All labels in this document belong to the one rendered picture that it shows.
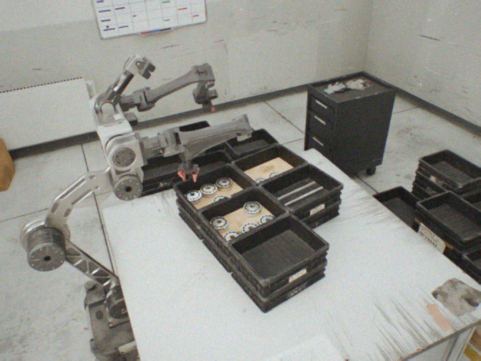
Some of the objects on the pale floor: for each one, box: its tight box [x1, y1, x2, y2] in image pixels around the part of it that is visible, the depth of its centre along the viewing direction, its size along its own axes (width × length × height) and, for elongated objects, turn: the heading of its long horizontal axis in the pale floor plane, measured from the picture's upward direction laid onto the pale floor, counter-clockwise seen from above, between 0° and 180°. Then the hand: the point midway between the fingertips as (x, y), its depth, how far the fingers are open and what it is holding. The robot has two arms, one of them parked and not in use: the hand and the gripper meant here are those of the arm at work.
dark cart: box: [303, 72, 397, 175], centre depth 373 cm, size 60×45×90 cm
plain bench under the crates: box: [101, 148, 481, 361], centre depth 242 cm, size 160×160×70 cm
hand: (190, 180), depth 231 cm, fingers open, 6 cm apart
